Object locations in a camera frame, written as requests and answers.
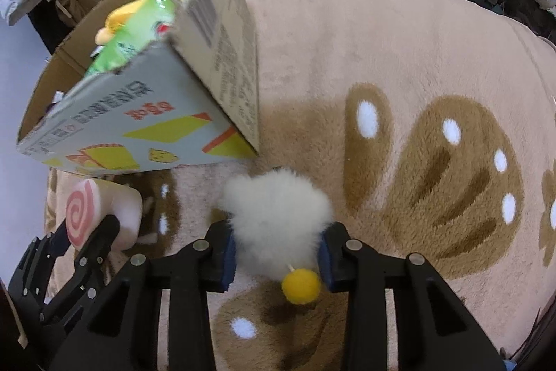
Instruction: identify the green tissue pack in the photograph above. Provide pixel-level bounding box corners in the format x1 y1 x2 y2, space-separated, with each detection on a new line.
86 0 183 76

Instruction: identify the cardboard box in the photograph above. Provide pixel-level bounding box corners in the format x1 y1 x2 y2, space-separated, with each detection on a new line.
17 0 259 176

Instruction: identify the beige patterned rug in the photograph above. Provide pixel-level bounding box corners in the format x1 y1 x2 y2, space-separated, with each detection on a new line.
42 0 556 371

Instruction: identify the white fluffy pompom toy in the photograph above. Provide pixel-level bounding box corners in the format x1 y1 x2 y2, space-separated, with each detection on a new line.
218 167 334 305

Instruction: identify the pink swirl plush cushion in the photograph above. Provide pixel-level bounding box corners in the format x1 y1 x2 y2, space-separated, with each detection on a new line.
65 179 143 250

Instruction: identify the yellow plush toy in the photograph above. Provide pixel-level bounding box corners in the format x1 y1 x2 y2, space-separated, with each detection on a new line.
95 0 184 51

